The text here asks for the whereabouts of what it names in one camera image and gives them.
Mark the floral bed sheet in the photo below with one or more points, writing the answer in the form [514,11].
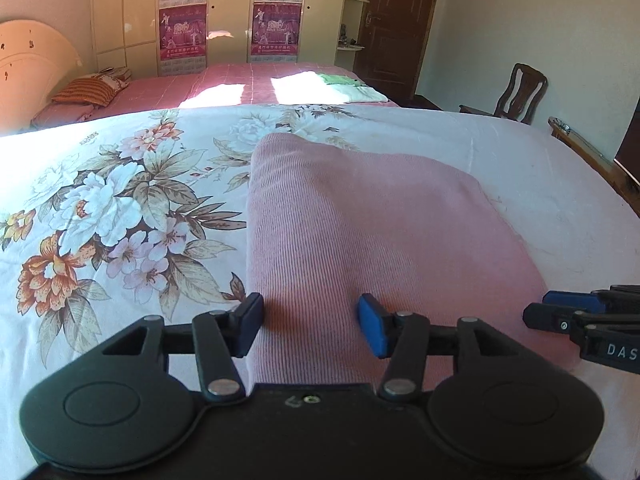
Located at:
[125,240]

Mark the green folded cloth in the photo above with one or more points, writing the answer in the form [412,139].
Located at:
[337,79]

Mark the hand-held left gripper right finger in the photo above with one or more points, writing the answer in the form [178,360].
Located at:
[375,322]

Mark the wooden bed footboard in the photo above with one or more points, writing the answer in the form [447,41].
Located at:
[585,152]

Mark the pink pillow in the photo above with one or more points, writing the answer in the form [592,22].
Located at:
[62,114]

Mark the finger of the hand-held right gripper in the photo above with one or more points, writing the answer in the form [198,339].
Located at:
[570,300]
[547,317]

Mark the white folded cloth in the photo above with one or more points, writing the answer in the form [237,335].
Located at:
[357,92]

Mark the cream corner shelf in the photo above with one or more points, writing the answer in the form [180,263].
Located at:
[355,20]

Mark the pink knit sweater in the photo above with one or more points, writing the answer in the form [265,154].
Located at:
[360,230]

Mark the cream headboard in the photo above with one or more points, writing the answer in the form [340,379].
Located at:
[30,75]

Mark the dark wooden door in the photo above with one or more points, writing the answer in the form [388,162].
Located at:
[395,35]

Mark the dark wooden chair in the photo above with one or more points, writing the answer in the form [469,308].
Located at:
[522,92]

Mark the striped orange pillow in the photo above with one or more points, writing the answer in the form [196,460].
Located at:
[85,92]

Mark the cream wardrobe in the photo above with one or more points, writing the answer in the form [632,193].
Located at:
[227,10]

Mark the pink checked bed cover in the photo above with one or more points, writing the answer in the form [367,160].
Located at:
[220,82]

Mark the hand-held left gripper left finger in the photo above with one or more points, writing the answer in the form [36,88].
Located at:
[250,322]

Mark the black television screen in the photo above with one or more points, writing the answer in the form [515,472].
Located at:
[631,145]

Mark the floral pillow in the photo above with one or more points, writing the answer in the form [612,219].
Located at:
[117,77]

